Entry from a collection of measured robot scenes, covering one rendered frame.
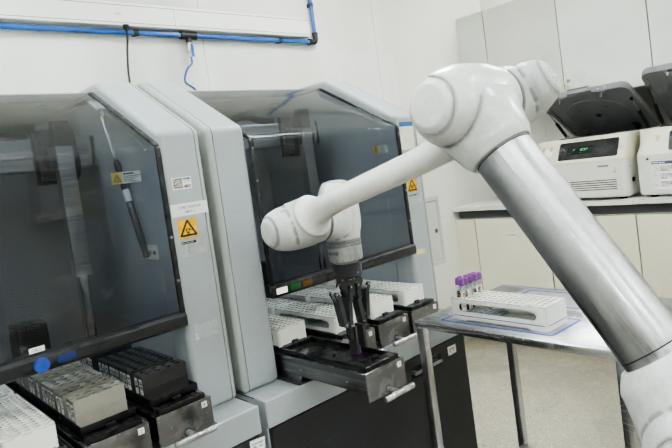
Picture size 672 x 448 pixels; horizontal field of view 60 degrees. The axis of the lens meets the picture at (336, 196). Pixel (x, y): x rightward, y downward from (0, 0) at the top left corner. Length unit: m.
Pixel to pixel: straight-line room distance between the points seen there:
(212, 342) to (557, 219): 0.94
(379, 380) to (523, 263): 2.52
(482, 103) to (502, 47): 3.21
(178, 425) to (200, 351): 0.19
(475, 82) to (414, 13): 3.09
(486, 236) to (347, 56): 1.49
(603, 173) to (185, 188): 2.57
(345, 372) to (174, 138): 0.70
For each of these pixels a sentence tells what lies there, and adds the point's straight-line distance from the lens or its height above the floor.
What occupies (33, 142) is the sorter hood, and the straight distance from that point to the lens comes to 1.43.
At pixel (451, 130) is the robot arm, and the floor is 1.33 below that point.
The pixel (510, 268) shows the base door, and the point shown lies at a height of 0.49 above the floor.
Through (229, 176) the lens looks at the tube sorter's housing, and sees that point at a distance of 1.56.
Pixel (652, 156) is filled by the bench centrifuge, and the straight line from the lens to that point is 3.46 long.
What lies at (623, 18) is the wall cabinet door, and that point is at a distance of 3.83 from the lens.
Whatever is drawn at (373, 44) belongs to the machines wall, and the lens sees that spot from 3.67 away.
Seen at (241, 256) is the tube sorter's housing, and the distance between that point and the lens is 1.57.
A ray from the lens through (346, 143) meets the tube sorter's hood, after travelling 1.81.
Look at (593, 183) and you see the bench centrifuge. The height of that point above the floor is 1.00.
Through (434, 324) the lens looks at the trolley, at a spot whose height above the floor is 0.82.
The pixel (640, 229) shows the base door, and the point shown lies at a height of 0.73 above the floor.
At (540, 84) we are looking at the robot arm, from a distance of 1.11.
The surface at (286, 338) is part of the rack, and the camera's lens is 1.70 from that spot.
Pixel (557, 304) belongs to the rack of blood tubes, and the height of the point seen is 0.88.
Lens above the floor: 1.30
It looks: 3 degrees down
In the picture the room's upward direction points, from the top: 8 degrees counter-clockwise
